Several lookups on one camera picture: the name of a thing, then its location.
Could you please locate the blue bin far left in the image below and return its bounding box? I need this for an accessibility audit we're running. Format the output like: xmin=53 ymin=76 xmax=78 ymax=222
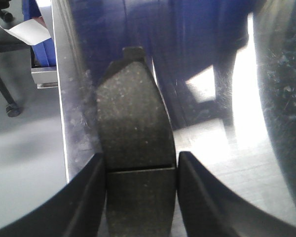
xmin=22 ymin=0 xmax=56 ymax=67

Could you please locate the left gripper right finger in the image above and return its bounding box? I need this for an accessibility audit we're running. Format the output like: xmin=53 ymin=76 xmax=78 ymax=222
xmin=178 ymin=151 xmax=296 ymax=237

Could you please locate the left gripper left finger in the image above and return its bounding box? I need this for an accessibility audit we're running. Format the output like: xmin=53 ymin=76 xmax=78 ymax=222
xmin=0 ymin=154 xmax=106 ymax=237

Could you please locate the white paper sheet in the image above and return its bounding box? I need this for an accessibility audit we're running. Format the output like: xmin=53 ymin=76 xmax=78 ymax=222
xmin=0 ymin=19 xmax=51 ymax=46

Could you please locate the brake pad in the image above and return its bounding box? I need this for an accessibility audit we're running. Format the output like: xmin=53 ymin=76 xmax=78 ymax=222
xmin=96 ymin=47 xmax=176 ymax=237

